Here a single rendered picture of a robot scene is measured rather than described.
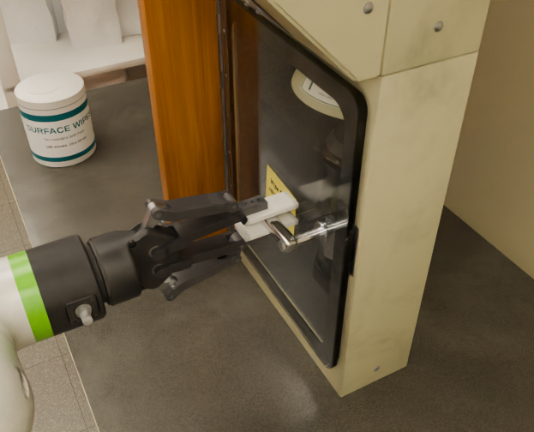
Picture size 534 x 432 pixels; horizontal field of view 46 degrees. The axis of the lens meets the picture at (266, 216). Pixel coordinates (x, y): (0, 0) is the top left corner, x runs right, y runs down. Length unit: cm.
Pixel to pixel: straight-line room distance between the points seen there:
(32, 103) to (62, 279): 67
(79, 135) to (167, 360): 55
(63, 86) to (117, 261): 69
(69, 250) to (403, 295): 39
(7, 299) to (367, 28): 40
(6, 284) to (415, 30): 43
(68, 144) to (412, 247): 78
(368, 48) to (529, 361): 58
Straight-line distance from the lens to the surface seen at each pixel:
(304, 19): 49
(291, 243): 68
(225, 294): 99
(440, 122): 64
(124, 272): 65
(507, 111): 108
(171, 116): 92
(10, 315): 63
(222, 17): 82
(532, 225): 111
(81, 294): 64
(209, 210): 67
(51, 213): 120
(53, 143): 129
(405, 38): 56
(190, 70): 90
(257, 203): 70
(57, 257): 64
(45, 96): 127
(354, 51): 53
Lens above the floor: 166
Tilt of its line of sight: 39 degrees down
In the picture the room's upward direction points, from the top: straight up
